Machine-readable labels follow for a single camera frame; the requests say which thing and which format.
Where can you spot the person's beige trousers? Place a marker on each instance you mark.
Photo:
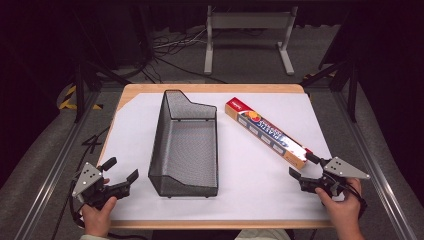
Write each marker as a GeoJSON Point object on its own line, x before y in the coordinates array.
{"type": "Point", "coordinates": [263, 234]}

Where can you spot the white table mat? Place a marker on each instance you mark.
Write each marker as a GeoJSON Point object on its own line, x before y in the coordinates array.
{"type": "Point", "coordinates": [253, 190]}

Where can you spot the yellow black striped tape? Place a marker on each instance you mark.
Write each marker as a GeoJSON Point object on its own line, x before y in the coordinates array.
{"type": "Point", "coordinates": [66, 101]}

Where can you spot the person's right hand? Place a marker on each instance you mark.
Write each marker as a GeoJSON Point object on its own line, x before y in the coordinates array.
{"type": "Point", "coordinates": [343, 208]}

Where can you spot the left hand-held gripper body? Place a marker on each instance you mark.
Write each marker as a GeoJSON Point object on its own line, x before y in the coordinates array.
{"type": "Point", "coordinates": [87, 177]}

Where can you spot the person's pale sleeve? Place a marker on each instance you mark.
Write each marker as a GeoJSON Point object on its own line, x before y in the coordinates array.
{"type": "Point", "coordinates": [93, 237]}

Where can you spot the person's left hand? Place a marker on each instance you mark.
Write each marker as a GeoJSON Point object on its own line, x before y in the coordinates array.
{"type": "Point", "coordinates": [97, 218]}

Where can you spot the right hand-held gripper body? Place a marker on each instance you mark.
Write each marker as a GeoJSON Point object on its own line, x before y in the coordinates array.
{"type": "Point", "coordinates": [343, 168]}

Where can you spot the grey metal stand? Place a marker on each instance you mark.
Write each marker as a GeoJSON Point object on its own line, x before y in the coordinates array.
{"type": "Point", "coordinates": [248, 20]}

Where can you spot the aluminium rail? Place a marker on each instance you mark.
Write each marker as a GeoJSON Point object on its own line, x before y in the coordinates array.
{"type": "Point", "coordinates": [376, 166]}
{"type": "Point", "coordinates": [50, 181]}

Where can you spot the black metal stand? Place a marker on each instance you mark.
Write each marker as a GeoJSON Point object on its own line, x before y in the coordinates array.
{"type": "Point", "coordinates": [352, 93]}
{"type": "Point", "coordinates": [79, 90]}

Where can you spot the long plastic wrap box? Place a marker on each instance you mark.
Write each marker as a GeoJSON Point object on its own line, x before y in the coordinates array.
{"type": "Point", "coordinates": [266, 132]}

